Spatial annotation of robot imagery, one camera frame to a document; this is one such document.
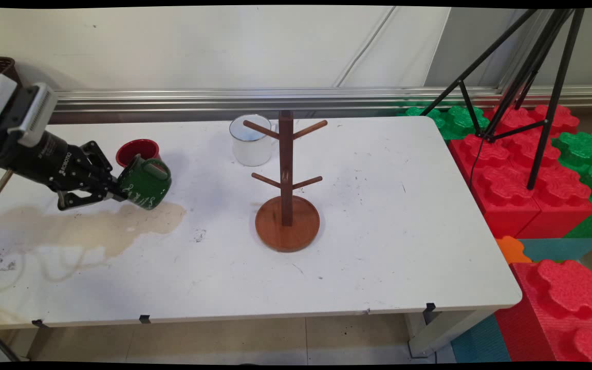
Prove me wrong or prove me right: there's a large red studded foam block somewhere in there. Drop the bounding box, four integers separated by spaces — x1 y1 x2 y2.
449 133 592 239

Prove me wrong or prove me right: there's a green enamel mug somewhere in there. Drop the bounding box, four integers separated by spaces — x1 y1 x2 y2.
117 154 172 210

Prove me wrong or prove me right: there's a black tripod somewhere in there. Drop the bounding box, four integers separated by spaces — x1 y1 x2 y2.
419 8 585 191

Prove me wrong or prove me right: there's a brown wooden mug tree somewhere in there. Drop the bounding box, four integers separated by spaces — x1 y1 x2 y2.
243 110 328 253

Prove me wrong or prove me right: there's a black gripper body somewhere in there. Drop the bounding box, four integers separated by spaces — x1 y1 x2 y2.
0 128 83 192

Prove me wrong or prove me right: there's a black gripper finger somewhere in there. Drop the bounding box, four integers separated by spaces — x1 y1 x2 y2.
78 140 123 189
57 189 127 212

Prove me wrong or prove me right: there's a red enamel mug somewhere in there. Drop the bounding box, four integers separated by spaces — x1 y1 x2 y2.
116 139 162 168

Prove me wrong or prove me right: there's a teal foam block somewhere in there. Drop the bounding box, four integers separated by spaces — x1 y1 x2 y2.
450 313 511 363
518 237 592 263

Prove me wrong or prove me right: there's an orange foam piece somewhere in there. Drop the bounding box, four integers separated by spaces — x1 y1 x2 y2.
495 235 533 265

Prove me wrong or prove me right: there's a black hanging cable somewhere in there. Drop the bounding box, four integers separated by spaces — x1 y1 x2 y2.
0 321 22 363

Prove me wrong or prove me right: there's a green studded foam block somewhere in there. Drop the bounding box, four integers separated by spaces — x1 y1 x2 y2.
552 131 592 238
396 105 491 140

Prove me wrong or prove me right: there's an aluminium wall rail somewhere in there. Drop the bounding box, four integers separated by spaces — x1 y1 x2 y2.
52 86 592 124

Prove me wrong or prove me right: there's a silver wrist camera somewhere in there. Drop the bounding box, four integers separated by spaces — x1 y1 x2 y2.
16 82 59 148

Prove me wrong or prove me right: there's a white enamel mug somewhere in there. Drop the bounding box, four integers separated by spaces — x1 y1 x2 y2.
229 114 279 167

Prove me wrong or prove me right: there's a white wall cable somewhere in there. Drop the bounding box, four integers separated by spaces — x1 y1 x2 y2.
333 6 397 88

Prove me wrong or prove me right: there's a white table leg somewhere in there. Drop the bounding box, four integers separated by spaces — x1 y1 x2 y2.
406 307 500 359

